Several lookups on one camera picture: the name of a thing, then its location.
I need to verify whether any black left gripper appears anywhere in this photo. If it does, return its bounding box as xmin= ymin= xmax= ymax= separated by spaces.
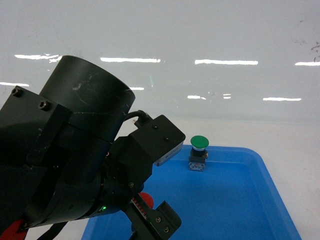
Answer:
xmin=110 ymin=136 xmax=182 ymax=240

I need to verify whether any red mushroom push button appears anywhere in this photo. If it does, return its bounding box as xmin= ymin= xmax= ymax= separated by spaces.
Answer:
xmin=139 ymin=192 xmax=155 ymax=209

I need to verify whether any green mushroom push button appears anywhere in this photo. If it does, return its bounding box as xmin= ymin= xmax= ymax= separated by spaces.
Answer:
xmin=188 ymin=135 xmax=209 ymax=172

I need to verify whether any blue plastic tray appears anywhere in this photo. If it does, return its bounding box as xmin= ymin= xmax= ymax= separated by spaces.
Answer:
xmin=81 ymin=145 xmax=303 ymax=240

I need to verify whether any white glossy back board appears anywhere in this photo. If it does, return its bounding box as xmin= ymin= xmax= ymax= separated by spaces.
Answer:
xmin=0 ymin=0 xmax=320 ymax=123

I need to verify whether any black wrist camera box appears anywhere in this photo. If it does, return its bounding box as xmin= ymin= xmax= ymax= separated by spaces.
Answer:
xmin=125 ymin=110 xmax=186 ymax=167

